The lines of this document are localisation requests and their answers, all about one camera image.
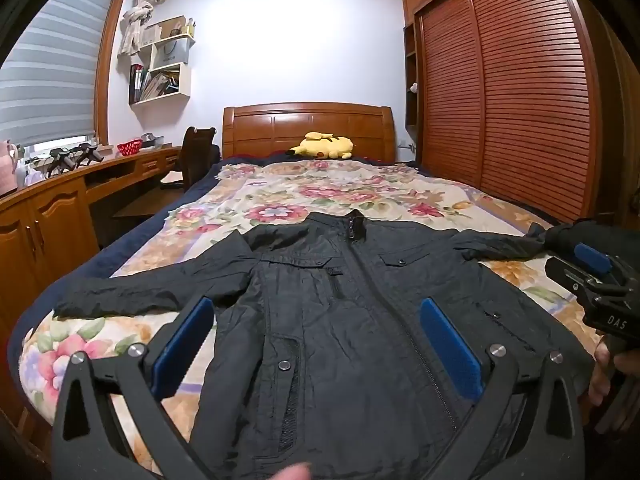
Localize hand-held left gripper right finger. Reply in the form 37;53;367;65
419;297;586;480

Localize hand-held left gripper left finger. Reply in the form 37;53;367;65
50;296;216;480

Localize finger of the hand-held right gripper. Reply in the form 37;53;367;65
544;256;608;306
574;242;631;281

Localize black jacket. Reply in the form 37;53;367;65
52;210;601;480

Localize person's right hand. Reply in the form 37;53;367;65
588;342;640;408

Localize person's left hand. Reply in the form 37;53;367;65
275;462;313;480

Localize wooden louvred wardrobe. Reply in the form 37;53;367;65
400;0;640;241

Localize wooden desk with cabinets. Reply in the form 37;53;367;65
0;145;183;321

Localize dark desk chair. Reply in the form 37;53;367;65
160;126;219;191

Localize bed with floral quilt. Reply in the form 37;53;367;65
20;157;591;461

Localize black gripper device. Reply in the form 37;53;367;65
75;142;107;164
46;147;83;177

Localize white bottle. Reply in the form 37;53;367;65
18;157;46;187

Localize yellow plush toy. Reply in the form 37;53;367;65
289;131;356;161

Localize pink container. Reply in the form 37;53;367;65
0;140;19;197

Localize wooden bed headboard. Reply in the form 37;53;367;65
221;102;397;163

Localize row of books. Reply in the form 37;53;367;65
140;67;180;102

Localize black binder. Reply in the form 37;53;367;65
129;64;144;105

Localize grey paper bag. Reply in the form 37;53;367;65
150;37;191;72

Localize window with grey blind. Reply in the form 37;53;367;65
0;0;132;148

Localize tied beige curtain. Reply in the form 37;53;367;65
116;0;166;58

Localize white wall shelf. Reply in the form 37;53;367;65
129;22;197;107

